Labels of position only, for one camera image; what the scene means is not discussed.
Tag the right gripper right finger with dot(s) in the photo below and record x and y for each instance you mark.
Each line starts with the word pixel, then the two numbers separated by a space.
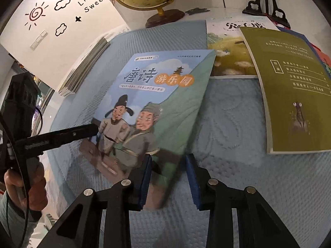
pixel 258 223

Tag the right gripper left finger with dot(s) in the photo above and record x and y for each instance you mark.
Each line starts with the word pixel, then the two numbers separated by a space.
pixel 101 218

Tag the red fairy tale book 01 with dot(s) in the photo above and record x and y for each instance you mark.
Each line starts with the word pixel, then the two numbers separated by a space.
pixel 82 68

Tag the light blue back cover book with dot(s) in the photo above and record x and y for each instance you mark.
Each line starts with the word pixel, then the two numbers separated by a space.
pixel 150 109

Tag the olive green book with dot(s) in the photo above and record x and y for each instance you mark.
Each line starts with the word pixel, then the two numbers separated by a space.
pixel 295 89

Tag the white book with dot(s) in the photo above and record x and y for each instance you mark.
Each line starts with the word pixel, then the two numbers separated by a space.
pixel 224 36

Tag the coral red book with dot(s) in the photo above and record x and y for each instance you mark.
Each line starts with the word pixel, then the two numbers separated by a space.
pixel 325 60

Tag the dark blue fairy tale book 02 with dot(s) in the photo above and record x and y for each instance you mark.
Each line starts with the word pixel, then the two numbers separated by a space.
pixel 299 35

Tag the person left hand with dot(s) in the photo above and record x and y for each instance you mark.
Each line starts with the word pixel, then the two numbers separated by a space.
pixel 37 194

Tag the blue quilted table mat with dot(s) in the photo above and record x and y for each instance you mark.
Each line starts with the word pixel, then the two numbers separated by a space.
pixel 229 140

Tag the round embroidered fan on stand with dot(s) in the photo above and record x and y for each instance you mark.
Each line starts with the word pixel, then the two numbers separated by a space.
pixel 268 8

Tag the small black metal ornament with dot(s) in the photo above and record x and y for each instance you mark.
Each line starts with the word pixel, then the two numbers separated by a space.
pixel 196 10

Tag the white wall switch panel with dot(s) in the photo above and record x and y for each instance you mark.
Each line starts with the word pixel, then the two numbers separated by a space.
pixel 38 40

